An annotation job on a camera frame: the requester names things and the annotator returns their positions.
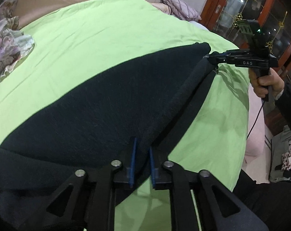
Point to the green bed sheet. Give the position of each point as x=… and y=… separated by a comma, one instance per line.
x=74, y=44

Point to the pink mattress side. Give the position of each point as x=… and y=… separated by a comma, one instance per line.
x=256, y=127

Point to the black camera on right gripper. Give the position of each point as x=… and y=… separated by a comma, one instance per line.
x=253, y=34

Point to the purple checked pillow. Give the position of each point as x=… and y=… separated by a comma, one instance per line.
x=182, y=10

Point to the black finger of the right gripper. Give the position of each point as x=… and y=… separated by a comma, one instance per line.
x=216, y=58

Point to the person's right hand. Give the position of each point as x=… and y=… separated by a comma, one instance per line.
x=265, y=85

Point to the clutter of bags on floor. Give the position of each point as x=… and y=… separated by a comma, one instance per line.
x=280, y=168

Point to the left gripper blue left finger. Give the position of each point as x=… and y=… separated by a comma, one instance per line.
x=131, y=160

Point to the floral pillow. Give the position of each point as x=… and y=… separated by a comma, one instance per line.
x=14, y=44

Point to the wooden glass door cabinet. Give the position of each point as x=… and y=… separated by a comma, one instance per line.
x=222, y=16

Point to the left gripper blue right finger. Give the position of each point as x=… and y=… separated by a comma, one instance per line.
x=154, y=162

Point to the black pants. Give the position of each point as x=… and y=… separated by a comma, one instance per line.
x=155, y=98

